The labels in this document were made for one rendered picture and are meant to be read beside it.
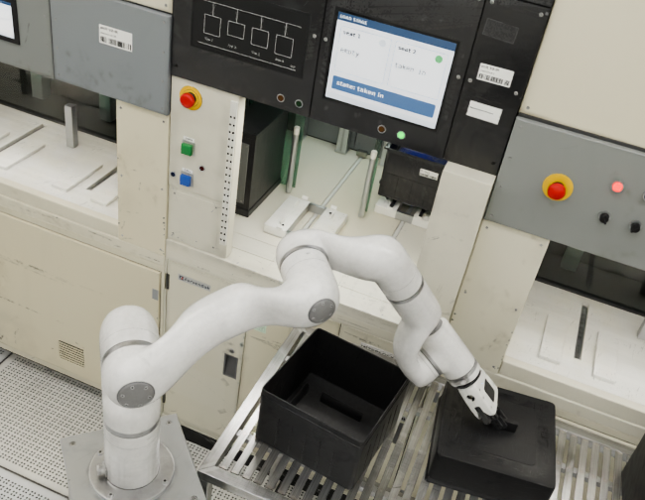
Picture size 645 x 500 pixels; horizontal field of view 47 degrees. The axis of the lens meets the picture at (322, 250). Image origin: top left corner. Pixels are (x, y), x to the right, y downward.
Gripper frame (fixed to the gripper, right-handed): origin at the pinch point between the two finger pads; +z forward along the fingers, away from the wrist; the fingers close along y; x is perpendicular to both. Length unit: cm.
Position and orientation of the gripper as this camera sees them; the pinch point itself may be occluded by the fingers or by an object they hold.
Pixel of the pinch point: (498, 419)
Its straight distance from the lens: 194.3
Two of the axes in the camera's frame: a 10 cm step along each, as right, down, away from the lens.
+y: 2.5, -5.4, 8.1
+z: 5.8, 7.5, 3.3
